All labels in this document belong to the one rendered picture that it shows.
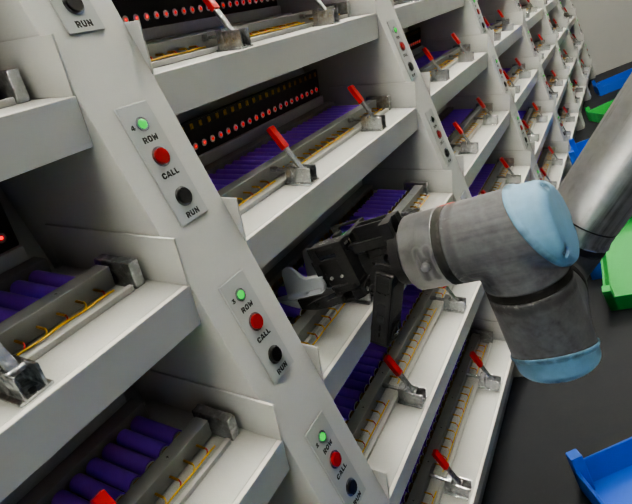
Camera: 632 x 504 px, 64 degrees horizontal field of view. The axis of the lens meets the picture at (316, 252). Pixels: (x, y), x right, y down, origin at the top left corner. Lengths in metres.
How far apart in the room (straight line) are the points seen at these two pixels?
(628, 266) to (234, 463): 1.21
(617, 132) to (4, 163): 0.59
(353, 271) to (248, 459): 0.24
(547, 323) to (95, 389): 0.42
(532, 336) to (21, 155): 0.50
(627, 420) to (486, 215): 0.71
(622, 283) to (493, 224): 1.00
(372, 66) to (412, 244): 0.60
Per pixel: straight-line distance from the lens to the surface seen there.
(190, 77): 0.60
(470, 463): 1.01
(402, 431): 0.81
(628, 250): 1.57
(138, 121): 0.52
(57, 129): 0.49
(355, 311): 0.73
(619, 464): 1.07
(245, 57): 0.68
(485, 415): 1.09
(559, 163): 2.36
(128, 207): 0.51
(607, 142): 0.65
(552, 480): 1.09
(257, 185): 0.71
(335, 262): 0.62
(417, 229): 0.56
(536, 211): 0.52
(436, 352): 0.94
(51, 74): 0.51
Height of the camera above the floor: 0.77
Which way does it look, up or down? 15 degrees down
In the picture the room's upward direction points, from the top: 27 degrees counter-clockwise
